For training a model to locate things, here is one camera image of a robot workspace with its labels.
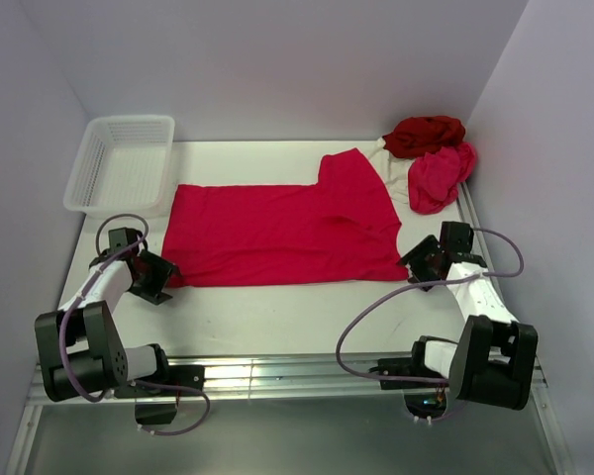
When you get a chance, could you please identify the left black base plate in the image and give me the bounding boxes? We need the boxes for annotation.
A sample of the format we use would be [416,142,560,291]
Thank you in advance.
[114,365,205,399]

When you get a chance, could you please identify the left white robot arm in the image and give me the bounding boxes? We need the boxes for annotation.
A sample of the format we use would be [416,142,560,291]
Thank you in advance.
[35,228,178,402]

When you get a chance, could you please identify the pink t-shirt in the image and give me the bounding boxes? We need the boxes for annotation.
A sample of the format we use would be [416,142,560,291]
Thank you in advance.
[408,142,477,215]

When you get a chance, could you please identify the white plastic mesh basket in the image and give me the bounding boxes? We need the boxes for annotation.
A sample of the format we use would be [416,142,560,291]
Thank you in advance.
[63,115,175,218]

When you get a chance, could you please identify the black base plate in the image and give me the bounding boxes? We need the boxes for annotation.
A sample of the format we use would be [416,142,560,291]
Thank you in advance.
[114,365,205,399]
[370,357,419,391]

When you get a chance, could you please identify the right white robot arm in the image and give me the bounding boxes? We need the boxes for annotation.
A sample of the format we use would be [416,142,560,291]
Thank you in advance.
[400,222,539,411]

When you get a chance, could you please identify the bright red t-shirt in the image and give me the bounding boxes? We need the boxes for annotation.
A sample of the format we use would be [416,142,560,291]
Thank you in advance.
[161,148,408,287]

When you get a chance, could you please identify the white t-shirt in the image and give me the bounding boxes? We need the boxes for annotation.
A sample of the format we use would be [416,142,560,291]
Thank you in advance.
[366,138,413,205]

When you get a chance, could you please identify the aluminium mounting rail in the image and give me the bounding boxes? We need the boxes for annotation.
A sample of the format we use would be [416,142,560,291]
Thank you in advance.
[27,349,548,407]

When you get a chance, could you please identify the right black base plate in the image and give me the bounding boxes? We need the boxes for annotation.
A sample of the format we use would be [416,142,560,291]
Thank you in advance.
[370,357,419,391]

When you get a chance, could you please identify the dark red t-shirt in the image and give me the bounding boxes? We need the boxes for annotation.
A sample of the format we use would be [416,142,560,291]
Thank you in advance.
[383,116,466,159]

